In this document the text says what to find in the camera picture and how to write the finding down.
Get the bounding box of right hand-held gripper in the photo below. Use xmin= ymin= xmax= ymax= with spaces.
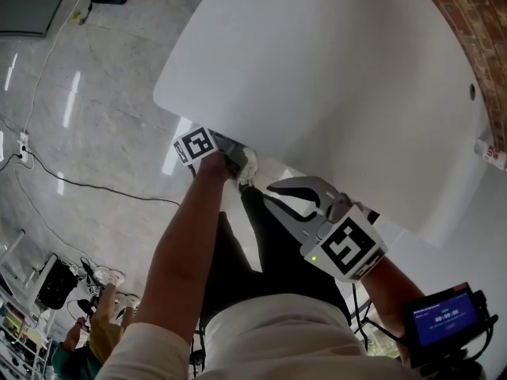
xmin=263 ymin=176 xmax=388 ymax=283

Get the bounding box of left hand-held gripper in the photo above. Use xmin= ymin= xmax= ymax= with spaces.
xmin=173 ymin=127 xmax=249 ymax=176

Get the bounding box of person's left forearm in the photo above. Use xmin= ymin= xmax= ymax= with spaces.
xmin=132 ymin=151 xmax=234 ymax=347

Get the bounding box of person's right forearm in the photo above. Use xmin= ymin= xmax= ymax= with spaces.
xmin=361 ymin=256 xmax=428 ymax=342

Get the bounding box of white desk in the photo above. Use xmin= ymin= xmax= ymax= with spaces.
xmin=153 ymin=0 xmax=493 ymax=249

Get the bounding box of person's left white shoe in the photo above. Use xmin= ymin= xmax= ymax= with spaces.
xmin=236 ymin=146 xmax=260 ymax=192

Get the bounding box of person's beige shirt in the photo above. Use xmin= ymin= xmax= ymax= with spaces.
xmin=96 ymin=292 xmax=411 ymax=380

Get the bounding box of white power strip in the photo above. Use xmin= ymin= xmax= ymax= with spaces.
xmin=17 ymin=131 xmax=30 ymax=163

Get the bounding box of black monitor screen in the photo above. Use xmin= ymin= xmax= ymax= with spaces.
xmin=402 ymin=282 xmax=499 ymax=368

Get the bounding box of black bag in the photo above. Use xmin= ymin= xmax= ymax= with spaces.
xmin=36 ymin=256 xmax=79 ymax=311

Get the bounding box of white bottle red label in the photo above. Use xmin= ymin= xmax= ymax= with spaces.
xmin=473 ymin=138 xmax=507 ymax=173

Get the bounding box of grey metal cabinet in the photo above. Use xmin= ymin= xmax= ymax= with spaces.
xmin=0 ymin=0 xmax=77 ymax=38

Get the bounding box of long black floor cable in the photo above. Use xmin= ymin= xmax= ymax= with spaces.
xmin=23 ymin=148 xmax=182 ymax=208

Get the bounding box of white power strip cable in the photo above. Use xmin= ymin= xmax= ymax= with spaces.
xmin=23 ymin=0 xmax=96 ymax=135

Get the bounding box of white frame table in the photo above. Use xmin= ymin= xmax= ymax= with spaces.
xmin=0 ymin=230 xmax=59 ymax=334

